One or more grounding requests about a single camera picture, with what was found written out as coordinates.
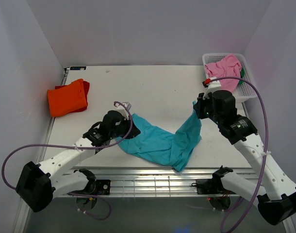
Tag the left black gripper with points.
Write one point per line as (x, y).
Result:
(134, 131)

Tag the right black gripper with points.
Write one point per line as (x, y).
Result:
(199, 103)

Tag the turquoise t shirt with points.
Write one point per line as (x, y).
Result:
(161, 147)

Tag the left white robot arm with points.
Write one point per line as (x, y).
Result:
(40, 183)

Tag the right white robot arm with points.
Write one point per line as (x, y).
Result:
(276, 198)

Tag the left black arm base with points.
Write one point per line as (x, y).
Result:
(99, 187)

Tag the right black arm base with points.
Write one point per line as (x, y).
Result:
(210, 186)

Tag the white plastic basket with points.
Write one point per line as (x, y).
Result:
(244, 91)

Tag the pink t shirt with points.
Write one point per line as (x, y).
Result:
(226, 67)

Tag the green t shirt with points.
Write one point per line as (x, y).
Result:
(242, 73)

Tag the folded red t shirt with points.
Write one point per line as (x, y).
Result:
(86, 88)

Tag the folded orange t shirt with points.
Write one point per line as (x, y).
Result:
(65, 99)

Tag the blue table label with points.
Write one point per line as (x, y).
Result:
(78, 68)

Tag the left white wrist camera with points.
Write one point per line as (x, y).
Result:
(123, 108)

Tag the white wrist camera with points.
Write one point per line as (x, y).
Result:
(211, 85)
(123, 108)

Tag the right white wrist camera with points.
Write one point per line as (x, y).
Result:
(211, 85)

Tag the aluminium front rail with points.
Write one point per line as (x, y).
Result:
(150, 183)

